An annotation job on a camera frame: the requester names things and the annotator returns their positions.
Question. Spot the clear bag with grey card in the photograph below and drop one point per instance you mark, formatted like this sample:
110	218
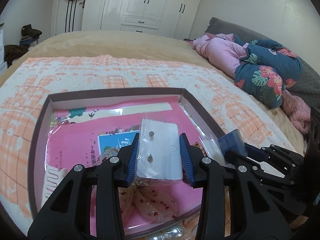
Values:
158	158

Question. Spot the white ridged hair clip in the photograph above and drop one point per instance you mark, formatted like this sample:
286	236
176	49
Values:
53	176

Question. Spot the pearl bead hair accessory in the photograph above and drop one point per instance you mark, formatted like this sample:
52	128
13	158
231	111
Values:
176	232

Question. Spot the pink picture book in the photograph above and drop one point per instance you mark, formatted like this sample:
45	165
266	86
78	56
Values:
82	136

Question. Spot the blue floral quilt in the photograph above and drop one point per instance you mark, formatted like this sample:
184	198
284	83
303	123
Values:
268	69

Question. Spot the sheer dotted fabric bow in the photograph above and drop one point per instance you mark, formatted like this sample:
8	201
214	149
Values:
153	203

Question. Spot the dark clothes pile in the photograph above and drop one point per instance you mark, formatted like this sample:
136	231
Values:
13	52

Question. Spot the peach patterned blanket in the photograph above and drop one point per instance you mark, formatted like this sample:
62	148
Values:
25	90

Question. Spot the pink knitted garment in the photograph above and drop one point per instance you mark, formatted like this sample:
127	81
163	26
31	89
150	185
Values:
297	111

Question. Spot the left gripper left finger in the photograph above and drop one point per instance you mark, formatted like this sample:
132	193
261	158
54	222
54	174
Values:
85	204

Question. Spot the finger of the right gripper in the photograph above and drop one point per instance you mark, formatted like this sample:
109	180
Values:
275	160
233	142

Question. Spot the pink quilt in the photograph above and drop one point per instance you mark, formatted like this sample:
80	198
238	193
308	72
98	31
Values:
221	50

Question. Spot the white wardrobe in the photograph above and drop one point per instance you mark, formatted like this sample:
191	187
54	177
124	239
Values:
168	18

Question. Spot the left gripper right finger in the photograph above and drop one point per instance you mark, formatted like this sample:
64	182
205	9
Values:
234	205

